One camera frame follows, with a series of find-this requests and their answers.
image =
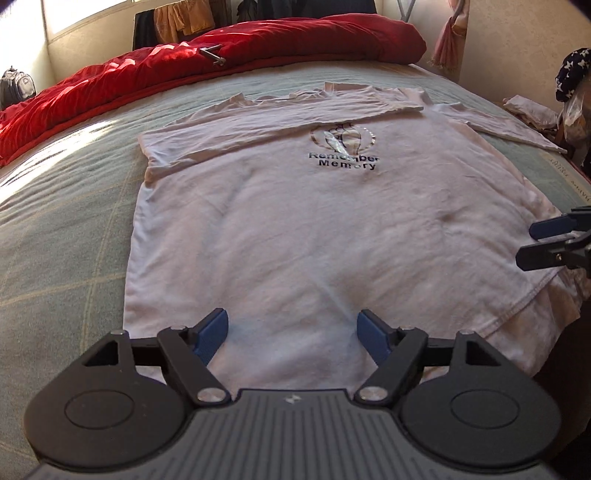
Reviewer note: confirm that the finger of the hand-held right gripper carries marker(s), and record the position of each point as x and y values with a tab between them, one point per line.
535	257
549	228

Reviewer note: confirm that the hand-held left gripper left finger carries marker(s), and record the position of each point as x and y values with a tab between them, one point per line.
212	334

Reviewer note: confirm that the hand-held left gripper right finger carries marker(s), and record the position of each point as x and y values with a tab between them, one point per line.
371	334

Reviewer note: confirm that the white printed t-shirt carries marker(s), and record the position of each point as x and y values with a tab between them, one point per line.
300	230

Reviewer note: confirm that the pile of pale clothes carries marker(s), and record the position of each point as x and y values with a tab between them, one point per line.
531	113

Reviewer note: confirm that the translucent plastic bag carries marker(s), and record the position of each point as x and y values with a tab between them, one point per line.
575	121

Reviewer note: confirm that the dark star-patterned scarf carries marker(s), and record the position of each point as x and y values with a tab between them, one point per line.
575	69

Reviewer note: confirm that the green plaid blanket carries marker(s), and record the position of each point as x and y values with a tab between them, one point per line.
69	207

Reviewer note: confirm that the pink curtain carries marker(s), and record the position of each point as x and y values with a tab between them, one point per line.
448	41

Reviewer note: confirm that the red quilt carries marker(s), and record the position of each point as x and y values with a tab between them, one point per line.
161	64

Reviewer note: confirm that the black hanging jacket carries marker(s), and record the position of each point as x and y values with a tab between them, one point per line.
337	8

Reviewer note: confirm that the black draped garment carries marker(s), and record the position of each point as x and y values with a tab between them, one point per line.
144	30

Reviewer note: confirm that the grey backpack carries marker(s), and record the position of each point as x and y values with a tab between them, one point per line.
17	87

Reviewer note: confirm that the orange draped garment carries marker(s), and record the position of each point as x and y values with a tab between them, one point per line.
184	18

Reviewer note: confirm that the dark jacket with round badge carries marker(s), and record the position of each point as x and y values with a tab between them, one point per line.
258	9

